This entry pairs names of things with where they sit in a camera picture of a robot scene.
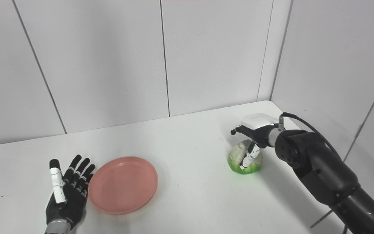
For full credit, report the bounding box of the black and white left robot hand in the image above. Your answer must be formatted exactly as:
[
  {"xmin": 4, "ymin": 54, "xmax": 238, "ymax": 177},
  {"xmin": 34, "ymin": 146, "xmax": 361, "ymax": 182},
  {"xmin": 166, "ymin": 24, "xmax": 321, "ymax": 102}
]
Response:
[{"xmin": 45, "ymin": 155, "xmax": 96, "ymax": 229}]

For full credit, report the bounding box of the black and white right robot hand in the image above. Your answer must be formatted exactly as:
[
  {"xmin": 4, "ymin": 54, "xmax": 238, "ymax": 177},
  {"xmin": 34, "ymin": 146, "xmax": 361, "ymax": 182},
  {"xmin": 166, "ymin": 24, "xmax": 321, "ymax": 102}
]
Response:
[{"xmin": 231, "ymin": 113, "xmax": 278, "ymax": 170}]

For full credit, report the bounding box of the green and white toy cabbage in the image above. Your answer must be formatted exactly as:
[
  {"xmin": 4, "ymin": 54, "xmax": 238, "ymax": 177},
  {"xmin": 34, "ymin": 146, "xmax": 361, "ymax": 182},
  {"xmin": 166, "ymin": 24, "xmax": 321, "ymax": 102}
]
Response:
[{"xmin": 228, "ymin": 140, "xmax": 263, "ymax": 175}]

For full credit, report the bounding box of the pink plastic plate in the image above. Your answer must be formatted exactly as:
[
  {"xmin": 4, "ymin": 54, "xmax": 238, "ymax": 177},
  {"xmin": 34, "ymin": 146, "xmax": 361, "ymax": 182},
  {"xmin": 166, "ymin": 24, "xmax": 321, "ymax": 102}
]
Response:
[{"xmin": 88, "ymin": 157, "xmax": 158, "ymax": 215}]

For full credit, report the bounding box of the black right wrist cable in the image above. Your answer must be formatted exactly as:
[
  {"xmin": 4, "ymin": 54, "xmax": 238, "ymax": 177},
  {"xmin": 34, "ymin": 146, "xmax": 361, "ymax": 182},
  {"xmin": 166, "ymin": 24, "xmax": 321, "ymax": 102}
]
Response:
[{"xmin": 279, "ymin": 112, "xmax": 343, "ymax": 158}]

